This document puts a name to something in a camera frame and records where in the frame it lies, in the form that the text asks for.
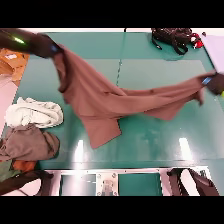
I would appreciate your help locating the silver frame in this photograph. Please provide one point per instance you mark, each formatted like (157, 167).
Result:
(106, 183)

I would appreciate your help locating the dark green garment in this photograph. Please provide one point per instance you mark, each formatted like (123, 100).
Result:
(6, 170)

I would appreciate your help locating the grey-brown garment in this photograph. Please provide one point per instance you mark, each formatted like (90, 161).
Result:
(28, 143)

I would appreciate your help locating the cardboard box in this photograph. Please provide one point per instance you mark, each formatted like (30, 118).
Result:
(13, 63)

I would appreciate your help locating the orange garment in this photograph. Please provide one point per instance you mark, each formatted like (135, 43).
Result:
(24, 165)

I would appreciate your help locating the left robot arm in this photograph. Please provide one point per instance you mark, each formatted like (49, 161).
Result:
(36, 45)

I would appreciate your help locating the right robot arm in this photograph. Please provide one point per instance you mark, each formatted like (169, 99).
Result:
(216, 83)

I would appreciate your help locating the white garment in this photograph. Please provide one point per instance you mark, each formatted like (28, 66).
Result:
(35, 111)

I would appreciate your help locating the brown garment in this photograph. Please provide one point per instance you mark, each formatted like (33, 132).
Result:
(100, 100)

